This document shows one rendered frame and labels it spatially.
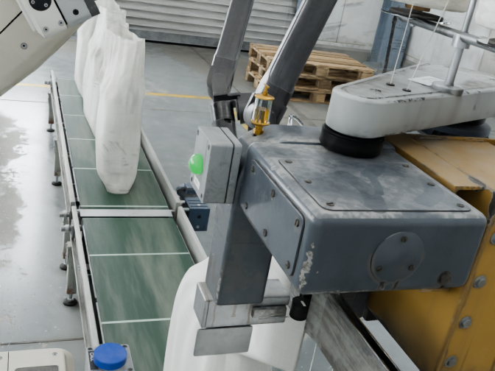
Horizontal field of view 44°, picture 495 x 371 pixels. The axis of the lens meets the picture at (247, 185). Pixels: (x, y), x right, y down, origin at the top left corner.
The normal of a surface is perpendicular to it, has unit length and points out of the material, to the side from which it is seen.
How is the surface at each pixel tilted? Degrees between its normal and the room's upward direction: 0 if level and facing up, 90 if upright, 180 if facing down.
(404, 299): 90
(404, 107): 90
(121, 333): 0
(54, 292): 0
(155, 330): 0
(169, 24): 93
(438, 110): 90
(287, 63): 75
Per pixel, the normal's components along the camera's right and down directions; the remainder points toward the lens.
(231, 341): 0.32, 0.42
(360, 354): -0.93, -0.02
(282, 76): 0.24, 0.04
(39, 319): 0.16, -0.91
